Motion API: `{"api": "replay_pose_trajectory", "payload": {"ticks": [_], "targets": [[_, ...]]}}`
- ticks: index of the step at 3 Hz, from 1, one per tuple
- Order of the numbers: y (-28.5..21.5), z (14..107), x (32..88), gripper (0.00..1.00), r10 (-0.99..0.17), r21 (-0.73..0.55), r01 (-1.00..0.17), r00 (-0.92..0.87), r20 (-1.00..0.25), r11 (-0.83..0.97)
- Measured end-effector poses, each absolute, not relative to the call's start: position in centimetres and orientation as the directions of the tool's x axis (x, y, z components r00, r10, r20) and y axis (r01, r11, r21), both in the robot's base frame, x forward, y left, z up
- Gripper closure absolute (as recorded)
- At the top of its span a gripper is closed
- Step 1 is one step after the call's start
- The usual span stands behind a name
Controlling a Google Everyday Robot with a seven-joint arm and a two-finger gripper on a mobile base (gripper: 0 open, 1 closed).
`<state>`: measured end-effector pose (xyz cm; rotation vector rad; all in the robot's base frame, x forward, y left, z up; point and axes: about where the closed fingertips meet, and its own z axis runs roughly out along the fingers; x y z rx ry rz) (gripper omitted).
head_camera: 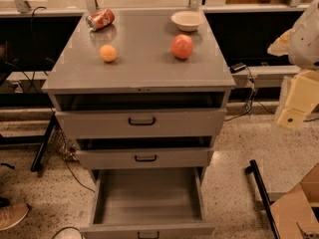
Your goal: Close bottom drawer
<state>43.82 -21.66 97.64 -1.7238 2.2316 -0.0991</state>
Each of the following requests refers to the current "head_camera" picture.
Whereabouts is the grey drawer cabinet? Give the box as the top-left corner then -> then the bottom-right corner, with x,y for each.
41,7 -> 237,184

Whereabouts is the black power adapter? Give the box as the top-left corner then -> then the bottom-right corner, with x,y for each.
229,63 -> 246,74

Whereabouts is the tan shoe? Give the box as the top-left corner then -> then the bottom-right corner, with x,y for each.
0,202 -> 29,231

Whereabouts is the white bowl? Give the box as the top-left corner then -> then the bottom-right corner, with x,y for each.
170,11 -> 204,32

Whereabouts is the grey top drawer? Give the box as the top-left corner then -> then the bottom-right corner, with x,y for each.
56,93 -> 225,138

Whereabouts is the red apple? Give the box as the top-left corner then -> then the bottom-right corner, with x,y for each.
170,34 -> 193,60

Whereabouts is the black floor cable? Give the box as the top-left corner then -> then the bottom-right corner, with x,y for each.
224,67 -> 319,123

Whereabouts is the grey drawer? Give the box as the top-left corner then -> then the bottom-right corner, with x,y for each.
56,93 -> 225,138
76,136 -> 213,169
80,167 -> 214,239

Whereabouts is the orange fruit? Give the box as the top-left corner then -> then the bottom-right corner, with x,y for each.
100,45 -> 117,63

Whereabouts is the black table leg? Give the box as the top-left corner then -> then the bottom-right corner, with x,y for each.
31,116 -> 56,172

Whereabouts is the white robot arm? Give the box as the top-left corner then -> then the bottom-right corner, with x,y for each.
267,0 -> 319,130

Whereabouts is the grey middle drawer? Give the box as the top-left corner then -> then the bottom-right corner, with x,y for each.
76,136 -> 213,169

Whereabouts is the grey bottom drawer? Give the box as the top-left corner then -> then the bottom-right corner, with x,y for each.
80,167 -> 214,239

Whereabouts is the cardboard box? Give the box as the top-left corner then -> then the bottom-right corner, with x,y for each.
270,163 -> 319,239

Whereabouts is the black metal stand leg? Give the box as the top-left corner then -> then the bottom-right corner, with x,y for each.
245,159 -> 281,239

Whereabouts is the red soda can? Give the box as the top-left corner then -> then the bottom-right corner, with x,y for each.
86,9 -> 115,32

